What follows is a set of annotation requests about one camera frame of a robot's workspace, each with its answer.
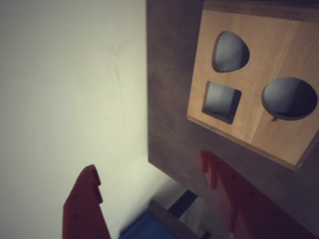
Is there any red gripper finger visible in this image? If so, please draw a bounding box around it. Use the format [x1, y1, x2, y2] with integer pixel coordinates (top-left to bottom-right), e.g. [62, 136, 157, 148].
[62, 164, 112, 239]
[198, 150, 319, 239]

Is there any wooden shape sorter box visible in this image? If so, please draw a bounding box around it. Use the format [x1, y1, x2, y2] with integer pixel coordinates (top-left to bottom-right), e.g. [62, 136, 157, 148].
[186, 0, 319, 173]

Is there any blue panel with wooden frame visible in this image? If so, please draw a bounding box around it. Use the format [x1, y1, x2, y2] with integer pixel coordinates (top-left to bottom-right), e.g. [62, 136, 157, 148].
[119, 199, 211, 239]

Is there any dark vertical post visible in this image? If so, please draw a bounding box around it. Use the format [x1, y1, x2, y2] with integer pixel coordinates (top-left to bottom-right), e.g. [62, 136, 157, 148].
[169, 189, 200, 217]

